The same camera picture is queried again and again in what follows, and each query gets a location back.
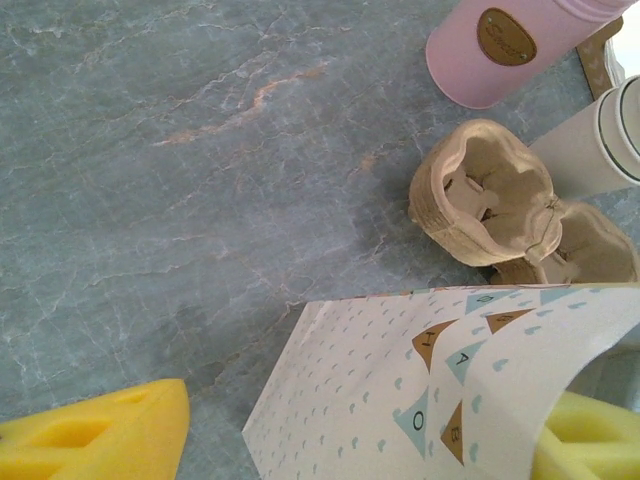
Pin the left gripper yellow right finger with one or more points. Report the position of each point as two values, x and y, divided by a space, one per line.
600 440

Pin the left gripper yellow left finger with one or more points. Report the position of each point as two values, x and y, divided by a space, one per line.
90 440

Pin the white patterned paper bag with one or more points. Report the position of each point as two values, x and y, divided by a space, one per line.
375 390

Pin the stack of pulp cup carriers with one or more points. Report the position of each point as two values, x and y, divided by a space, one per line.
500 210

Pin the stack of white paper cups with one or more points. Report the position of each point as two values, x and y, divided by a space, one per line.
590 145

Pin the brown cardboard napkin box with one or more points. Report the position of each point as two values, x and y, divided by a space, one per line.
597 65

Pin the white paper napkins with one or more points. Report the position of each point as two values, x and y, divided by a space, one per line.
630 55

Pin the pink tin canister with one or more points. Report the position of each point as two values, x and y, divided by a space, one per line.
465 65

